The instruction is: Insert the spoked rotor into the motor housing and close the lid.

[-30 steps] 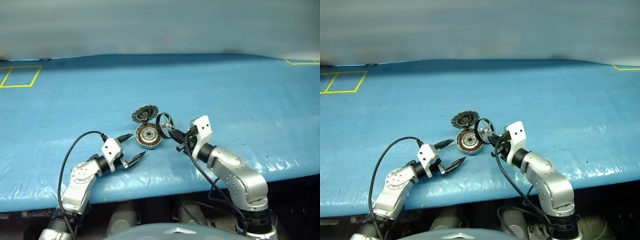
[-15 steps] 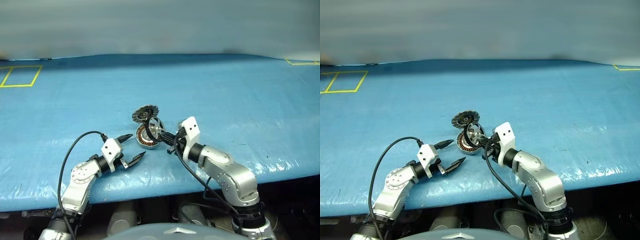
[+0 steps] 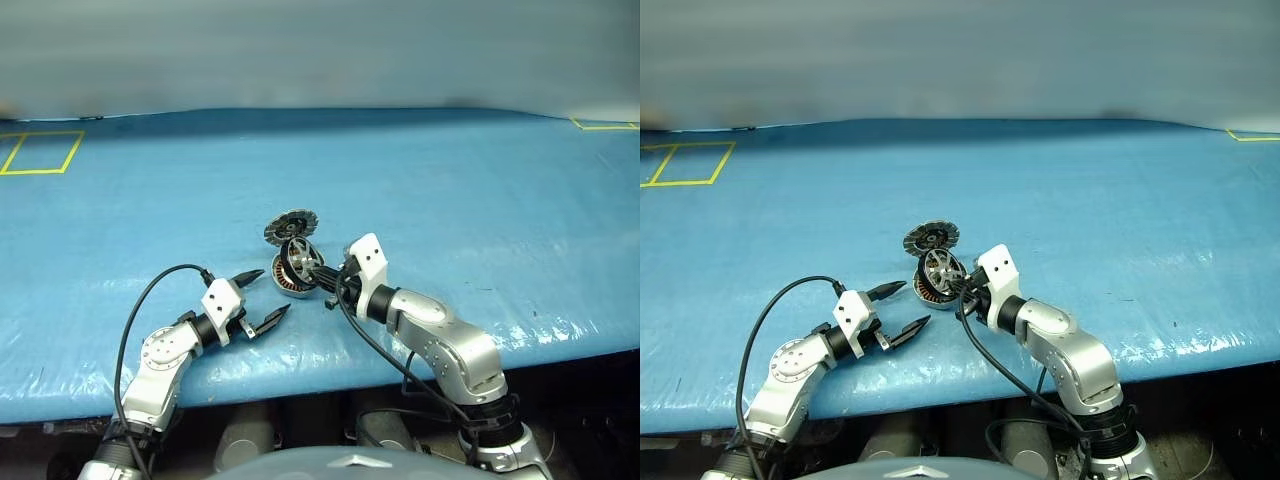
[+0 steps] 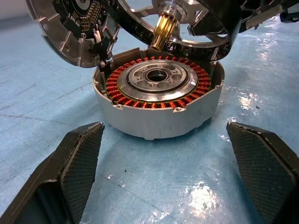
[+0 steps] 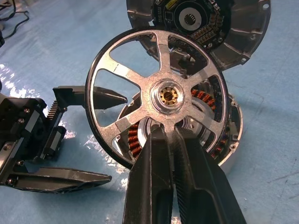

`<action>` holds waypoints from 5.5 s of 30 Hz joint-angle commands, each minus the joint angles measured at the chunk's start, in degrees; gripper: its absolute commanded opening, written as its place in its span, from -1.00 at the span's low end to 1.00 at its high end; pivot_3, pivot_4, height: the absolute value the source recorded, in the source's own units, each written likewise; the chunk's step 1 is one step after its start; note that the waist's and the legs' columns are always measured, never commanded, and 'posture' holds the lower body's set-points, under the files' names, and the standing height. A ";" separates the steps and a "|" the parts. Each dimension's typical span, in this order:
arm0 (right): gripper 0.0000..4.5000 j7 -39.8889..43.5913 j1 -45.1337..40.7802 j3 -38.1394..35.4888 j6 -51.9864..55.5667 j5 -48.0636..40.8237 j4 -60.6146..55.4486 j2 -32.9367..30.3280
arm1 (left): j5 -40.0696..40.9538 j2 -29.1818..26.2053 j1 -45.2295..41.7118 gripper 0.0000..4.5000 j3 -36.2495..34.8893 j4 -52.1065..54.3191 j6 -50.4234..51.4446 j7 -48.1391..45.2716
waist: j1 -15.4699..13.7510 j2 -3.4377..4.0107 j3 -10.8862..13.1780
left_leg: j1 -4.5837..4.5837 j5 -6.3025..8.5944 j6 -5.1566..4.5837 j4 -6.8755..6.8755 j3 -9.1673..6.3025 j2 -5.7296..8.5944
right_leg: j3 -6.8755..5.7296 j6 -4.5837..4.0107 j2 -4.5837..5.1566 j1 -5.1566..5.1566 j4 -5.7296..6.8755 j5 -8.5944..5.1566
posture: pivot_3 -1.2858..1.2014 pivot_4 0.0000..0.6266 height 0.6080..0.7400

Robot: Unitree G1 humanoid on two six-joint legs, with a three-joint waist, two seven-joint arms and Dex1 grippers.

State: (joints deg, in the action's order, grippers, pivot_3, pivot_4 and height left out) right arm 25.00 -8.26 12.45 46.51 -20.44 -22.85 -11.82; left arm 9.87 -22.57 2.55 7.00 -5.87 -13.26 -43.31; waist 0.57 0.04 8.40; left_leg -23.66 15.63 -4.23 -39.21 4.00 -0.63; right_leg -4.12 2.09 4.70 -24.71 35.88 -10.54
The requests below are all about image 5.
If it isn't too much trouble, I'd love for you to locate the silver toothed motor part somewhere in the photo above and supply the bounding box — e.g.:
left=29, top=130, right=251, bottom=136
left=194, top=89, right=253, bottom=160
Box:
left=126, top=0, right=272, bottom=70

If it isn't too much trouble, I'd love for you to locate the blue plastic table cover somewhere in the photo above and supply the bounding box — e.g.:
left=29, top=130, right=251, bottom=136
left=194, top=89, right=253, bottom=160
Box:
left=0, top=0, right=299, bottom=224

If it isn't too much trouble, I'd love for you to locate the silver motor stator housing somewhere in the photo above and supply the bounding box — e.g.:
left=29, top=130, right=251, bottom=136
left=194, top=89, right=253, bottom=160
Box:
left=112, top=77, right=244, bottom=175

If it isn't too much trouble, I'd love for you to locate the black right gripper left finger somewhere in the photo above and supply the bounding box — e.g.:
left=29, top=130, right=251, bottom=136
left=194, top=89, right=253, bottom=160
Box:
left=122, top=126, right=175, bottom=224

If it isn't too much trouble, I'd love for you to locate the silver spoked rotor wheel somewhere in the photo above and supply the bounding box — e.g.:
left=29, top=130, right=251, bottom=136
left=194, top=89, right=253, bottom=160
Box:
left=85, top=28, right=228, bottom=170

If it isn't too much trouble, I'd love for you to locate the thin black loose cable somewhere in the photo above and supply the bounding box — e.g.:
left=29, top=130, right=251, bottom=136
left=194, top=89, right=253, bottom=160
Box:
left=0, top=0, right=30, bottom=40

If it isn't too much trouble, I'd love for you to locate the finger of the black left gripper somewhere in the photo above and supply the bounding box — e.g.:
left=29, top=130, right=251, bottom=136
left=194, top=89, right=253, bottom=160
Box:
left=46, top=85, right=128, bottom=122
left=15, top=167, right=112, bottom=195

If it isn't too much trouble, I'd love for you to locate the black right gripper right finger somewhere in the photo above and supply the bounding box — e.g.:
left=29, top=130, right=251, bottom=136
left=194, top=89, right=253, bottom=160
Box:
left=173, top=127, right=248, bottom=224

